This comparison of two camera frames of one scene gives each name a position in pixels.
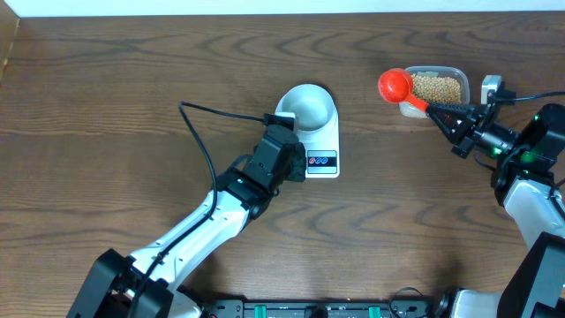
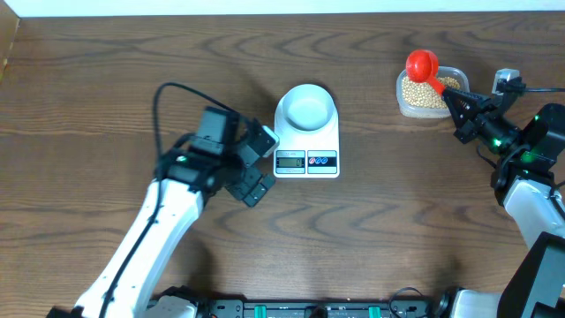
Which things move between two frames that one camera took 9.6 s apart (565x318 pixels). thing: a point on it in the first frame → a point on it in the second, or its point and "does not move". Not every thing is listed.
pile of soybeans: (436, 89) does not move
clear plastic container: (437, 85) does not move
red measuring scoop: (395, 86) → (422, 67)
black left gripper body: (293, 165) → (235, 168)
